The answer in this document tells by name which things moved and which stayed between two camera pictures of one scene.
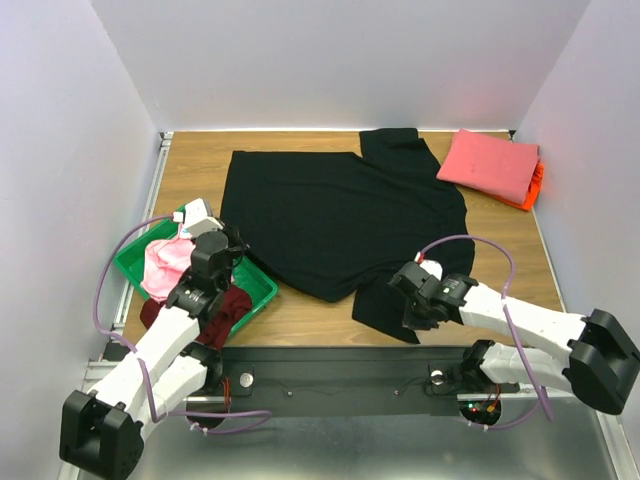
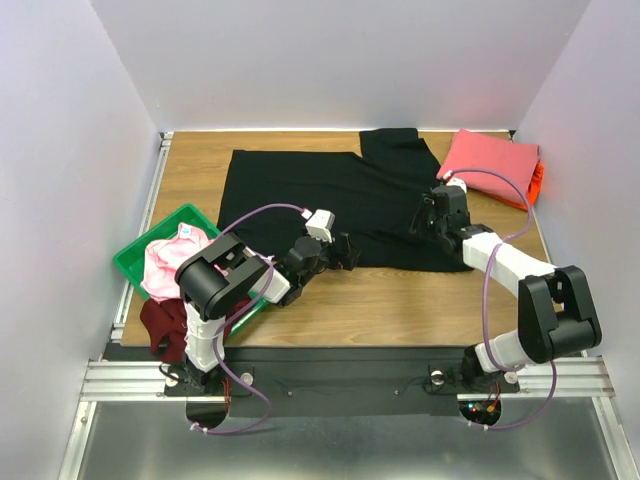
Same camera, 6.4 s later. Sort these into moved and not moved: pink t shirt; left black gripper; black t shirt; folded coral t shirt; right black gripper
Moved: black t shirt; right black gripper; left black gripper
Not moved: folded coral t shirt; pink t shirt
